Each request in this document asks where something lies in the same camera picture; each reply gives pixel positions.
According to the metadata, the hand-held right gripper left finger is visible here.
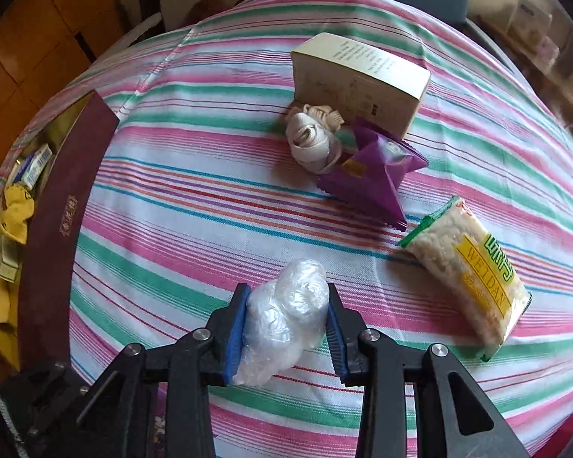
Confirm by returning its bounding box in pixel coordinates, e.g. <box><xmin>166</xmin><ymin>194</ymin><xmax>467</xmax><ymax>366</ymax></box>
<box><xmin>76</xmin><ymin>284</ymin><xmax>251</xmax><ymax>458</ymax></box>

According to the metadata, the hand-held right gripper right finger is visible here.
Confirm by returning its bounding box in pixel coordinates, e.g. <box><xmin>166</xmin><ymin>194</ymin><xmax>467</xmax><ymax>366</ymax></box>
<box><xmin>327</xmin><ymin>284</ymin><xmax>531</xmax><ymax>458</ymax></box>

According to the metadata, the clear plastic bag bundle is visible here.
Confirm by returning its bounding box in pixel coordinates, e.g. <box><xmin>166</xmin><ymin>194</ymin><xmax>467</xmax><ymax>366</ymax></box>
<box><xmin>231</xmin><ymin>258</ymin><xmax>329</xmax><ymax>386</ymax></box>

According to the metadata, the rice cracker packet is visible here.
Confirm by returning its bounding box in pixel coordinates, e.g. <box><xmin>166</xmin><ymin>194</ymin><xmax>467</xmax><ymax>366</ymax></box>
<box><xmin>400</xmin><ymin>195</ymin><xmax>532</xmax><ymax>362</ymax></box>

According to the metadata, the white sock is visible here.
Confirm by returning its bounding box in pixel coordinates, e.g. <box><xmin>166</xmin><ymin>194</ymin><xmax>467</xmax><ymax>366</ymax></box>
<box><xmin>285</xmin><ymin>104</ymin><xmax>347</xmax><ymax>175</ymax></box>

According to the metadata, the gold tin box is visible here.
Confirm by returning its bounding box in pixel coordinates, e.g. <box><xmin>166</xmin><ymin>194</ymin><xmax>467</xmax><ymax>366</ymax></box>
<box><xmin>0</xmin><ymin>90</ymin><xmax>120</xmax><ymax>377</ymax></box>

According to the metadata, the coarse yellow sponge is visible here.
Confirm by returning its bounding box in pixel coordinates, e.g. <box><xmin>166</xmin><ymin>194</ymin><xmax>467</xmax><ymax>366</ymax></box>
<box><xmin>2</xmin><ymin>184</ymin><xmax>35</xmax><ymax>244</ymax></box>

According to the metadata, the cream cardboard box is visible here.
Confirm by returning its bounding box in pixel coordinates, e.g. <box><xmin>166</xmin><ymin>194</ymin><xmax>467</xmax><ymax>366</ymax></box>
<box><xmin>290</xmin><ymin>32</ymin><xmax>431</xmax><ymax>138</ymax></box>

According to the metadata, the blue tissue pack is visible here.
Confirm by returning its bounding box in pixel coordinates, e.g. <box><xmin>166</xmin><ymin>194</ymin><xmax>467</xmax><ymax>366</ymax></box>
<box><xmin>16</xmin><ymin>145</ymin><xmax>53</xmax><ymax>187</ymax></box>

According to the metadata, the dark red cloth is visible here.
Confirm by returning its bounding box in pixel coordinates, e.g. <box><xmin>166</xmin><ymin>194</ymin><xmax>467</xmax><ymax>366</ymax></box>
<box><xmin>186</xmin><ymin>0</ymin><xmax>235</xmax><ymax>22</ymax></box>

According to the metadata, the wooden wardrobe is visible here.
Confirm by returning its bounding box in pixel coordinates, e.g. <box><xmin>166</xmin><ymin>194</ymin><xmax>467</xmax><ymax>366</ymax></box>
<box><xmin>0</xmin><ymin>0</ymin><xmax>134</xmax><ymax>192</ymax></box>

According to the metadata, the white carton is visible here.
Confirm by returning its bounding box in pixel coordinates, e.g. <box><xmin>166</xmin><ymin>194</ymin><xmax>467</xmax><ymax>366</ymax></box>
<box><xmin>506</xmin><ymin>0</ymin><xmax>552</xmax><ymax>39</ymax></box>

